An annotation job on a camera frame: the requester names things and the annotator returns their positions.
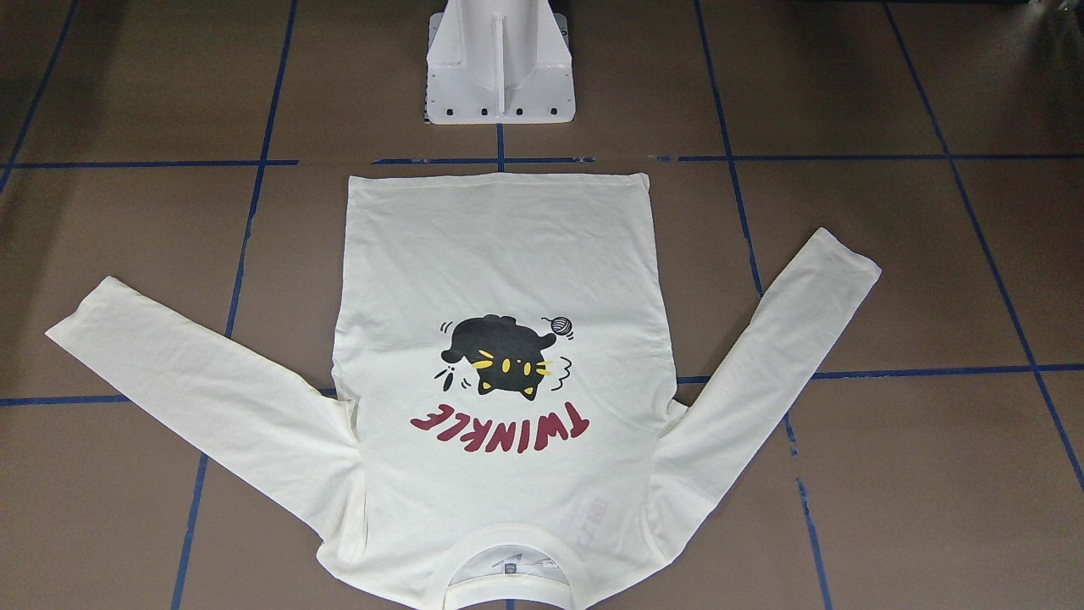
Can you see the cream long-sleeve cat shirt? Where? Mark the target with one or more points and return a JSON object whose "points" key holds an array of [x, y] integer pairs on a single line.
{"points": [[504, 424]]}

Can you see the white camera post base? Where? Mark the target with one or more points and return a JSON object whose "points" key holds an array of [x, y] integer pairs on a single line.
{"points": [[499, 62]]}

